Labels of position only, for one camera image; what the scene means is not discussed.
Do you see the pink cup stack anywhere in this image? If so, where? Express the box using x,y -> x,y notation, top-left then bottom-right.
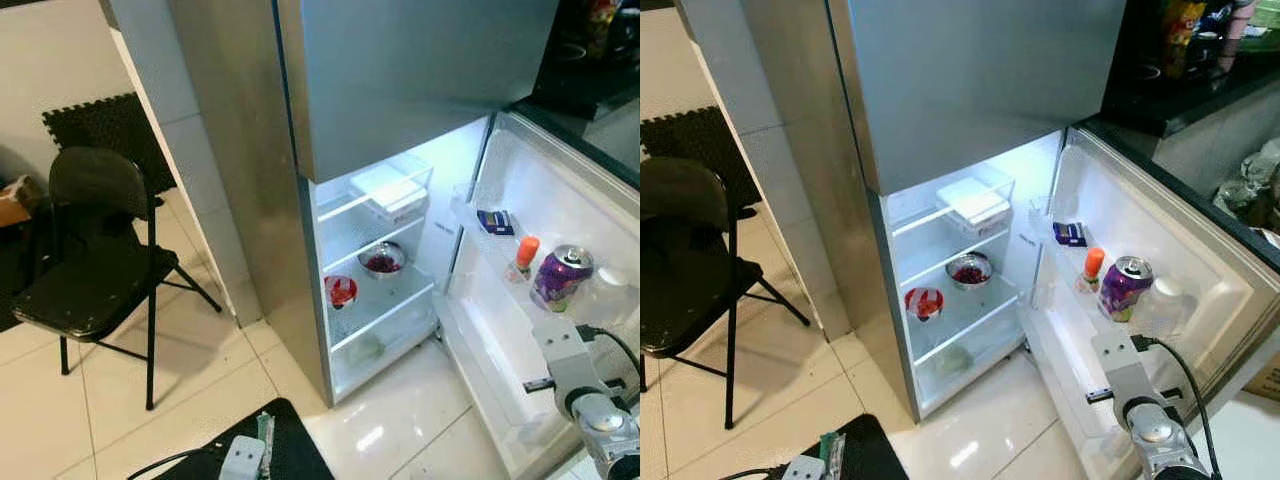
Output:
1228,0 -> 1256,71

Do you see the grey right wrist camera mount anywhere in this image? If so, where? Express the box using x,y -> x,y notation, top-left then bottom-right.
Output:
533,315 -> 611,406
1090,332 -> 1166,413

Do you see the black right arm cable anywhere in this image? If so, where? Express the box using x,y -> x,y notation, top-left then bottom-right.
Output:
575,323 -> 641,391
1132,335 -> 1221,480

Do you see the black floor mat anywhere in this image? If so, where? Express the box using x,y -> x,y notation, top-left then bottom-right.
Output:
770,413 -> 911,480
175,398 -> 336,480

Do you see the low cardboard box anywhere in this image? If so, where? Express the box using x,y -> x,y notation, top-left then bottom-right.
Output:
0,175 -> 43,229

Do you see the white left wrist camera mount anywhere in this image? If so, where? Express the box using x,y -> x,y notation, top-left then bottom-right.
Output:
780,430 -> 846,480
218,410 -> 276,480

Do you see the small orange capped bottle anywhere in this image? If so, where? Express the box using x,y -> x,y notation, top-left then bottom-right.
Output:
513,235 -> 541,283
1078,247 -> 1107,294

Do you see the grey green plastic bag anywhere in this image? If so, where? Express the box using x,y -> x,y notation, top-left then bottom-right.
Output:
1213,135 -> 1280,236

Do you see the black folding chair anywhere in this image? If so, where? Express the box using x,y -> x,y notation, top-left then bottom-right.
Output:
640,157 -> 811,431
10,147 -> 223,411

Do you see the yellow red snack pack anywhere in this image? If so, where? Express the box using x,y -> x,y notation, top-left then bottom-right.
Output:
585,0 -> 616,56
1160,0 -> 1206,76

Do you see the grey fridge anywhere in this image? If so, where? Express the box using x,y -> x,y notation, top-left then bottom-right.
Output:
165,0 -> 561,406
740,0 -> 1129,421

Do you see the white lidded container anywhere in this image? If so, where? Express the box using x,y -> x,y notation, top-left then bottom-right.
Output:
935,175 -> 1016,236
348,163 -> 433,223

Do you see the purple drink can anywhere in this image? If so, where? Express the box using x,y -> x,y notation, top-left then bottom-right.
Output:
1097,256 -> 1155,323
530,245 -> 595,314

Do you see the steel bowl red fruit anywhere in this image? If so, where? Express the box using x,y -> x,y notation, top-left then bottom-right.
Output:
358,241 -> 408,279
945,252 -> 994,291

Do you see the black foam puzzle mat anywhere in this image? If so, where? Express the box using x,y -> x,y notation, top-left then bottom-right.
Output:
640,105 -> 763,216
42,92 -> 179,196

